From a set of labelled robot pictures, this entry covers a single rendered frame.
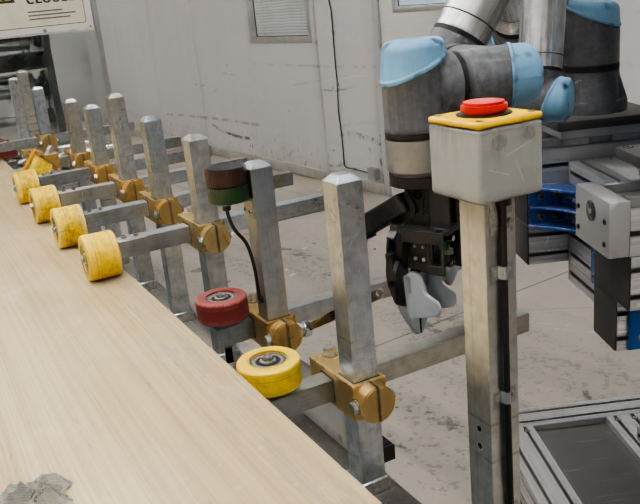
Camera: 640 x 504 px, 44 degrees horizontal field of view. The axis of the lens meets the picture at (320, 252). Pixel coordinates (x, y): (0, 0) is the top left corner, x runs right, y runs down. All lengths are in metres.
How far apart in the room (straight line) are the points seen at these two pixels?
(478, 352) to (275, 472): 0.23
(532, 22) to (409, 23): 3.57
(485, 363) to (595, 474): 1.29
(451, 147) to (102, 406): 0.52
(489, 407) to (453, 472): 1.62
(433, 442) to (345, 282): 1.61
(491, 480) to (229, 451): 0.26
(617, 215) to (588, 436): 0.99
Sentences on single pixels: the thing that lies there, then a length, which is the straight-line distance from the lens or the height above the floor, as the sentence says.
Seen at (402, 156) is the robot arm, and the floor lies 1.15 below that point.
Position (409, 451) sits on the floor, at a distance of 2.49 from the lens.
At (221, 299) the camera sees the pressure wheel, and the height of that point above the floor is 0.91.
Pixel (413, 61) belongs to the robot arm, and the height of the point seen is 1.25.
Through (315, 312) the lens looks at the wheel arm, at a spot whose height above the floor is 0.84.
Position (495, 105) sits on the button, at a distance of 0.69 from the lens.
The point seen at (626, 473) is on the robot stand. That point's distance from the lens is 2.05.
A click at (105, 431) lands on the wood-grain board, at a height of 0.90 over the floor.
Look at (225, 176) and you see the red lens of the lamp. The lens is 1.12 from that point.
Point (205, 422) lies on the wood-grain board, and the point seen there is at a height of 0.90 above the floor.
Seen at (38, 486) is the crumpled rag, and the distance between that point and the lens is 0.84.
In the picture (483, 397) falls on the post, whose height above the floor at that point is 0.96.
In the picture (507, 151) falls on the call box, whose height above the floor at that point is 1.19.
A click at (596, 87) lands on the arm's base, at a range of 1.77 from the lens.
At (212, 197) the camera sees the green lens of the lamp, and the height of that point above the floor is 1.07.
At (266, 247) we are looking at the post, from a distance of 1.18.
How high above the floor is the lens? 1.33
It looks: 18 degrees down
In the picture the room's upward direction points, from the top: 6 degrees counter-clockwise
